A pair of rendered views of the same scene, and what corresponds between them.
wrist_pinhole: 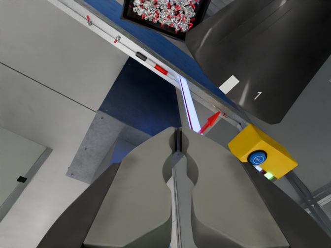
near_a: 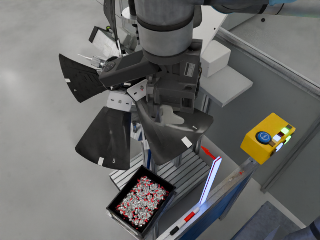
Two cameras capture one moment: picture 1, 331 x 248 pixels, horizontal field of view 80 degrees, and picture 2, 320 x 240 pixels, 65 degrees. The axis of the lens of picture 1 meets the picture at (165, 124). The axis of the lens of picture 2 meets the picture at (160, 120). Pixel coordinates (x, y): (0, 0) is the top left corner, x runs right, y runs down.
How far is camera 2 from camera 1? 46 cm
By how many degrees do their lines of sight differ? 53
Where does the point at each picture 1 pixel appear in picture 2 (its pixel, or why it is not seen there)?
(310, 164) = (301, 110)
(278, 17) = not seen: hidden behind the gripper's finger
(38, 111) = not seen: outside the picture
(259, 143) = (249, 135)
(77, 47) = not seen: outside the picture
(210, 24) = (153, 149)
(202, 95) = (219, 188)
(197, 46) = (162, 157)
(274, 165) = (273, 126)
